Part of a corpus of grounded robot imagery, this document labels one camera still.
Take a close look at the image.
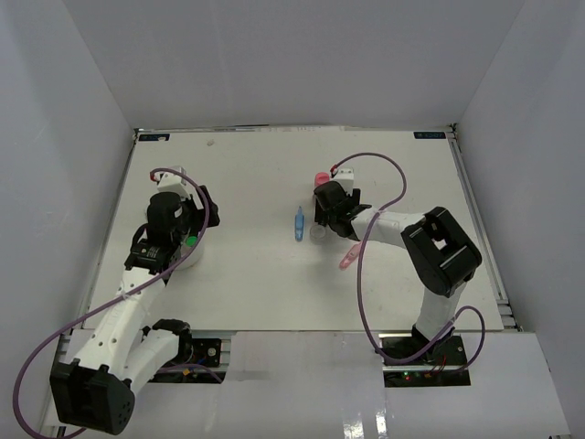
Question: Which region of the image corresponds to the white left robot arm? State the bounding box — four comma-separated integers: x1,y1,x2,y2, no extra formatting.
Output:
49,186,220,435

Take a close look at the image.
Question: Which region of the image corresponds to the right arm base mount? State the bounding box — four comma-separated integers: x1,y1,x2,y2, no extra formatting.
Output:
382,336,471,389

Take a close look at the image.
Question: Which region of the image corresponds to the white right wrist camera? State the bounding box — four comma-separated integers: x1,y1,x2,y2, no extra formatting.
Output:
330,166,355,198

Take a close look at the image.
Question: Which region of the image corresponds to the pink correction tape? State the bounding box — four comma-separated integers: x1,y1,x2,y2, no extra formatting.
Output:
338,241,362,271

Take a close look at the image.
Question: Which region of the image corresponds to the blue correction tape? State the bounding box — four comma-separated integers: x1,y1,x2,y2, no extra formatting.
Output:
294,206,304,242

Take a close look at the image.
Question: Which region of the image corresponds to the pink glue stick bottle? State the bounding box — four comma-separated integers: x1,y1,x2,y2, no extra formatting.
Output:
314,172,330,188

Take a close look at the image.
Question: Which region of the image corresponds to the green black highlighter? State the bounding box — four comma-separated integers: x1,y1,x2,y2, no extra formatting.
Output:
185,236,197,247

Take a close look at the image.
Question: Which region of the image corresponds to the clear tape roll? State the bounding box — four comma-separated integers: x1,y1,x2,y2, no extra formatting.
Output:
310,223,327,243

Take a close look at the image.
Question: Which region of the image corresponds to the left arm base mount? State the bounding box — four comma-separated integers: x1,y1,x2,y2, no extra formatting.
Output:
150,337,229,384

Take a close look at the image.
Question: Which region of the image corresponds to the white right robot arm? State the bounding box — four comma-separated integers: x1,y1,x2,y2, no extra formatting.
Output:
314,181,483,365

